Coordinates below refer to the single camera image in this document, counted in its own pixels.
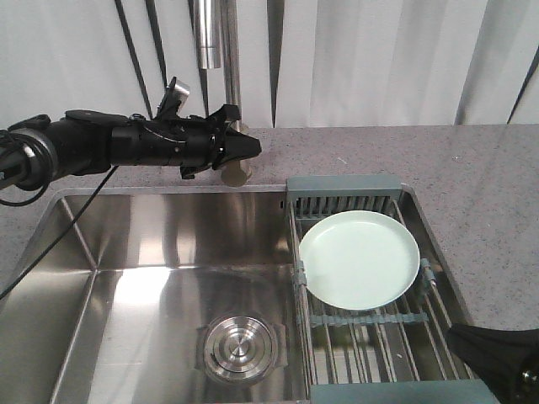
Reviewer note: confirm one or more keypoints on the grey-green dish drying rack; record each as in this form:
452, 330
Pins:
396, 353

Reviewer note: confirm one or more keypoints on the white pleated curtain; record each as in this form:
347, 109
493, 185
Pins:
301, 63

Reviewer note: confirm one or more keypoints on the stainless steel faucet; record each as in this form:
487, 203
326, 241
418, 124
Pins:
215, 31

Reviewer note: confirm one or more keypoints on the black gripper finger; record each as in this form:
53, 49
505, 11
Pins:
237, 147
506, 361

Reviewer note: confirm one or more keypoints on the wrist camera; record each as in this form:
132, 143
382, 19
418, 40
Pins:
174, 98

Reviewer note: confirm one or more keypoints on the round steel sink drain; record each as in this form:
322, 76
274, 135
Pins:
241, 350

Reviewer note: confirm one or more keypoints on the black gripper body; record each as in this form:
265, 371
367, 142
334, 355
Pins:
193, 144

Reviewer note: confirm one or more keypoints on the mint green ceramic plate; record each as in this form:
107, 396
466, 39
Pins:
359, 260

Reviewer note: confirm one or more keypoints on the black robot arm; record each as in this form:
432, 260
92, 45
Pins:
38, 151

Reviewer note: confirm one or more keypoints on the stainless steel sink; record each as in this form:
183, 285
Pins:
110, 314

